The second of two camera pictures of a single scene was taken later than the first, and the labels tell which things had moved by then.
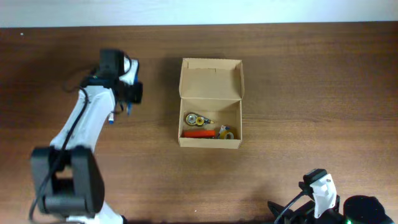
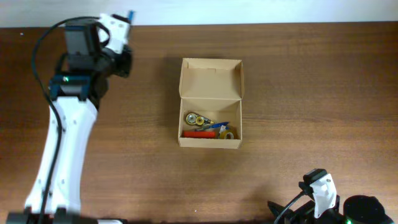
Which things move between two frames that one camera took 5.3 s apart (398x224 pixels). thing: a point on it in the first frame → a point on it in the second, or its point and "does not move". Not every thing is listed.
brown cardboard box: x=211 y=102 does not move
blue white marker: x=111 y=118 → x=131 y=15
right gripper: x=292 y=214 does not move
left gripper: x=134 y=93 → x=125 y=62
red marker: x=199 y=133 does not move
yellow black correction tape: x=194 y=119 does not move
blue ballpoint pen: x=129 y=109 → x=216 y=125
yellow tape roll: x=226 y=135 does not move
